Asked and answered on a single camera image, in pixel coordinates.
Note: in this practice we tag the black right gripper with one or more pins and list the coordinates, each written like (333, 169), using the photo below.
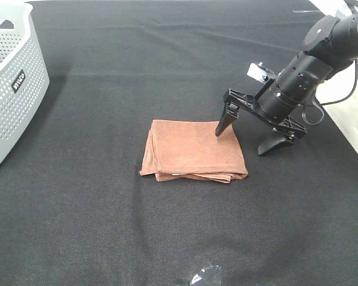
(276, 100)

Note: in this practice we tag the brown towel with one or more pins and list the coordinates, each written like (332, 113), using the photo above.
(179, 149)

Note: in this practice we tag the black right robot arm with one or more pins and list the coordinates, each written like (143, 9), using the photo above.
(329, 47)

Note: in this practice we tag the clear tape piece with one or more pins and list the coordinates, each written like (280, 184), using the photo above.
(207, 276)

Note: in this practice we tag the grey perforated laundry basket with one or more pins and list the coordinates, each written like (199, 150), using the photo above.
(24, 78)

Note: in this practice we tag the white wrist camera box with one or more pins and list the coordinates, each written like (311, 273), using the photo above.
(260, 73)

